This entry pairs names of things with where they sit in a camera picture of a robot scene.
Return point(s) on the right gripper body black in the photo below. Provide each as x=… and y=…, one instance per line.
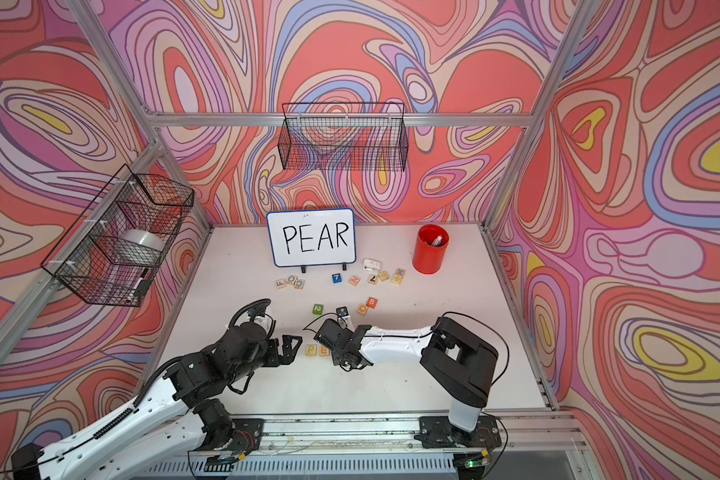
x=337, y=358

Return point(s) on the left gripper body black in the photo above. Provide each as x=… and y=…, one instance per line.
x=257, y=364

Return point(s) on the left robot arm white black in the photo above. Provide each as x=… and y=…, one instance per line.
x=177, y=409

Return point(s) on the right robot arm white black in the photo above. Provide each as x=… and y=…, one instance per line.
x=464, y=355

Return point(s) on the whiteboard with PEAR text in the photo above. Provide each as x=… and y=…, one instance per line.
x=307, y=238

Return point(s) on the white whiteboard eraser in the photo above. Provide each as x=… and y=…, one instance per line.
x=372, y=265

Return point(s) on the red plastic cup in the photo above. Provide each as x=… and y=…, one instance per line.
x=426, y=258

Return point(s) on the white tape roll in basket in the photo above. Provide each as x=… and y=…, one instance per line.
x=144, y=239

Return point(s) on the black wire basket left wall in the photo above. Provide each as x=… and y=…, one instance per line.
x=94, y=262

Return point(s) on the black wire basket wall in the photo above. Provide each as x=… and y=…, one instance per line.
x=344, y=136
x=94, y=262

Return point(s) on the black wire basket back wall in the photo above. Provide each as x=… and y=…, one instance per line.
x=344, y=136

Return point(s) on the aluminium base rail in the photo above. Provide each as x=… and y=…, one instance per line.
x=512, y=445

